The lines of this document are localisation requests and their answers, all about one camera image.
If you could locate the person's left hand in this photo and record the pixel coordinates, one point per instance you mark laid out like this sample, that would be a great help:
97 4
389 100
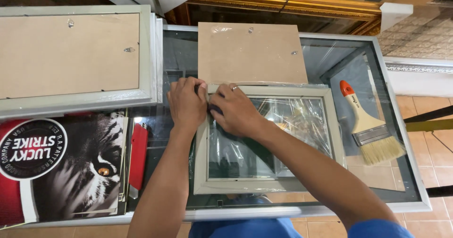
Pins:
185 103

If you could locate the person's right hand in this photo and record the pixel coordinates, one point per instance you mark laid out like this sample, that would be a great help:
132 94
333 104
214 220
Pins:
239 112

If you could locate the person's left fingers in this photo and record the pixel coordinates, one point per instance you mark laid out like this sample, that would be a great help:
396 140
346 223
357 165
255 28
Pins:
187 84

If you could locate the person's right fingers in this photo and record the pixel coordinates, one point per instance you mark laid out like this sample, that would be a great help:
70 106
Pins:
226 93

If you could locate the small grey picture frame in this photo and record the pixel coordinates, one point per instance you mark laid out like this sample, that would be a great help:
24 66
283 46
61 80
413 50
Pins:
270 186

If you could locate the red utility knife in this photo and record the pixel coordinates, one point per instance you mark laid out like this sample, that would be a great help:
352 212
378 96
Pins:
138 156

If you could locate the person's blue clothing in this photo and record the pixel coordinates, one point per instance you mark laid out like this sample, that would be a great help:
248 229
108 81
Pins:
244 227

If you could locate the stack of printed posters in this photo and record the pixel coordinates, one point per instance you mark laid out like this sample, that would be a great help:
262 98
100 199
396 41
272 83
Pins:
70 167

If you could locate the orange-tipped wooden paintbrush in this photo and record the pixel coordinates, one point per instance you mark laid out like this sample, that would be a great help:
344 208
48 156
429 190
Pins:
368 124

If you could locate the yellow and black stand bars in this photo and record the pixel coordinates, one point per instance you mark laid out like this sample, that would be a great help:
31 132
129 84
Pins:
430 123

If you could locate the brown frame backing board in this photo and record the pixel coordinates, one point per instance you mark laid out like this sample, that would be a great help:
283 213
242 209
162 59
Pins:
247 54

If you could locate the gold ornate frame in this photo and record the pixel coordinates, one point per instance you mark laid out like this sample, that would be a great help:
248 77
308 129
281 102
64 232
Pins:
283 1

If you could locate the large grey backed picture frame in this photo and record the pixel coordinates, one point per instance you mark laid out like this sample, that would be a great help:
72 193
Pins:
70 54

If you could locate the white ornate frame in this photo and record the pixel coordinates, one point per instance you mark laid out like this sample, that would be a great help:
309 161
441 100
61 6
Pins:
421 75

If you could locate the large grey glass frame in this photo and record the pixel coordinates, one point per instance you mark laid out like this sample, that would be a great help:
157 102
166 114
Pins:
407 181

